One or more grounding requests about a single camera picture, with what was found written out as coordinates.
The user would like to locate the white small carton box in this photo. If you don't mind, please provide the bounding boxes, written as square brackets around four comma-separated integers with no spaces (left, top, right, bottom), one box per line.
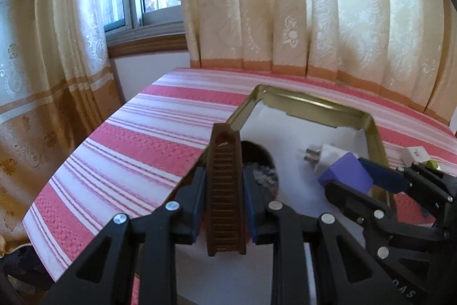
[400,146,431,167]

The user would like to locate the green toy building block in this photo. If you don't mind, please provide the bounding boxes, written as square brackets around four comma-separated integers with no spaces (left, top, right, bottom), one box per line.
[426,160,441,170]

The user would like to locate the purple cube block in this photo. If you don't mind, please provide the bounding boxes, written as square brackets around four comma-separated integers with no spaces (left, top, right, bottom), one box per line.
[318,152,374,194]

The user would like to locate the brown wooden comb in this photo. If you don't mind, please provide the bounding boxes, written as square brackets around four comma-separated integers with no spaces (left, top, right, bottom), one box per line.
[205,123,246,257]

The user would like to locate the white charger plug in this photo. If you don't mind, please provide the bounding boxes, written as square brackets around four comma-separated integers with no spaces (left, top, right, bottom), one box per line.
[304,144,359,176]

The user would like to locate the red striped table cloth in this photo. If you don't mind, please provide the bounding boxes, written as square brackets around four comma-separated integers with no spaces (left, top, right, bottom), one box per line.
[24,69,456,289]

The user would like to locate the cream patterned curtain right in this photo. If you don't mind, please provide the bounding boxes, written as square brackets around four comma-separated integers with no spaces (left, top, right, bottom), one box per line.
[181,0,456,124]

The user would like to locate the cream patterned curtain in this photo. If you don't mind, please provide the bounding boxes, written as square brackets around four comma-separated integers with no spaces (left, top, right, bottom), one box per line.
[181,0,456,124]
[1,0,121,255]

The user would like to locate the cream patterned curtain left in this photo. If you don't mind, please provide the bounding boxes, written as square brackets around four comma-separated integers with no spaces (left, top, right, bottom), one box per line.
[1,0,121,255]

